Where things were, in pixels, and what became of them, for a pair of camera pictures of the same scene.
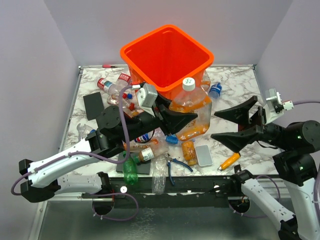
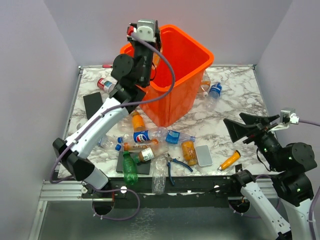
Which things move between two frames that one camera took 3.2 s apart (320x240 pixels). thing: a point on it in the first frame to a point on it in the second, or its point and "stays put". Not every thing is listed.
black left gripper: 170,121 to 156,45
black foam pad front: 143,167 stays put
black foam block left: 93,105 stays put
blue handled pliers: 169,159 stays put
